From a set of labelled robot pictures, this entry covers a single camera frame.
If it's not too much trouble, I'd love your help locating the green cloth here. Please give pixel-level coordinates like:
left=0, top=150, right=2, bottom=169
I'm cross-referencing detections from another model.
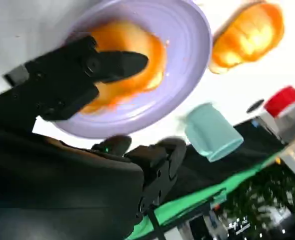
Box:
left=127, top=149, right=290, bottom=230

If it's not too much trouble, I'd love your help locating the orange toy bread roll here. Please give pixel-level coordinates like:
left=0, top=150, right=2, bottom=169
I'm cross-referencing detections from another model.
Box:
left=80, top=20, right=169, bottom=116
left=208, top=0, right=286, bottom=75

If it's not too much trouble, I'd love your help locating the pale green mug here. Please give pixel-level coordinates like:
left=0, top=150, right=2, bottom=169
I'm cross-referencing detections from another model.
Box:
left=179, top=101, right=245, bottom=163

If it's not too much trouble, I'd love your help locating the white control box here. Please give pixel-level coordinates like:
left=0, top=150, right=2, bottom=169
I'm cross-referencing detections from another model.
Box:
left=246, top=79, right=295, bottom=146

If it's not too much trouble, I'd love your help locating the black frame pole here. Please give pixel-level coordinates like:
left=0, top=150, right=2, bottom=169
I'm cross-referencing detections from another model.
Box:
left=146, top=209, right=167, bottom=240

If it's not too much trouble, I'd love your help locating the green leafy plant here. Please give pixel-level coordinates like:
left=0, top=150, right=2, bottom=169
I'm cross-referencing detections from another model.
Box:
left=221, top=161, right=295, bottom=227

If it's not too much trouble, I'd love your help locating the red emergency stop button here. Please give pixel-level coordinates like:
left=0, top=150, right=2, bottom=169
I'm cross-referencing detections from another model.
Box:
left=263, top=85, right=295, bottom=119

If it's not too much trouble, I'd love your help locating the black table skirt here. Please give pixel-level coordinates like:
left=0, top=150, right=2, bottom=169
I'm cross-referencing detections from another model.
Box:
left=162, top=119, right=287, bottom=205

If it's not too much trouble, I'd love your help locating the lilac plate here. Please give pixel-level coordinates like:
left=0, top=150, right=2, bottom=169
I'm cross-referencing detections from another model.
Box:
left=58, top=0, right=213, bottom=140

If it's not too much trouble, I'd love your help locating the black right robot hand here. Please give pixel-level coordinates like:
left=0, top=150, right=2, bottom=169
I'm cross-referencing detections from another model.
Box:
left=0, top=35, right=188, bottom=240

